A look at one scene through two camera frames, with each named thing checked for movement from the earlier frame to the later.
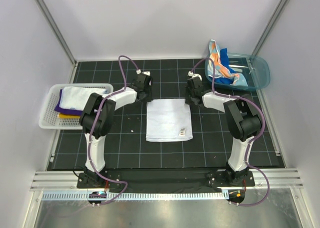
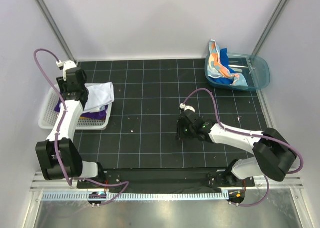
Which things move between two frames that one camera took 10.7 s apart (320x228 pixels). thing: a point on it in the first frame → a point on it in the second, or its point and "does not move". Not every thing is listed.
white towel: [168, 120] → [99, 94]
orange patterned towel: [221, 69] does not move
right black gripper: [188, 101] → [180, 135]
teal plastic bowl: [255, 70] does not move
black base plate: [165, 180] does not move
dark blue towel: [224, 60] does not move
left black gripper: [149, 98] → [62, 85]
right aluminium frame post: [283, 1] does not move
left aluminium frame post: [57, 31] does not move
